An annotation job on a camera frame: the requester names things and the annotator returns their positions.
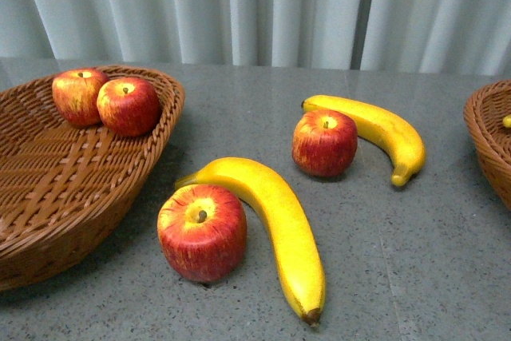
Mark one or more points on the short yellow curved banana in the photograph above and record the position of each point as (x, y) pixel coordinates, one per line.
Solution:
(390, 132)

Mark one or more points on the red apple in basket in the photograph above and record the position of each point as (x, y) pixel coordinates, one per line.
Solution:
(129, 106)

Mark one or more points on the large red front apple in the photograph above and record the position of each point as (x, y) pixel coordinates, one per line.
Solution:
(202, 229)

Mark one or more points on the brown wicker basket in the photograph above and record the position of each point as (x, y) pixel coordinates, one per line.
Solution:
(63, 189)
(483, 113)

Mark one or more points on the white pleated curtain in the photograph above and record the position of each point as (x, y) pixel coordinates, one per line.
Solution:
(417, 36)

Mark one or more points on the long yellow front banana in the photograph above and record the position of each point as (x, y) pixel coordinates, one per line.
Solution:
(298, 263)

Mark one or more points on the right brown wicker basket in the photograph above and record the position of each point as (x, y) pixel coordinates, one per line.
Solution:
(483, 113)

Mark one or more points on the yellow banana in basket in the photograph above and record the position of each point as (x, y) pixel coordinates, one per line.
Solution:
(506, 121)

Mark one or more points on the left brown wicker basket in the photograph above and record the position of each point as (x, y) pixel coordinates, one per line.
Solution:
(63, 189)

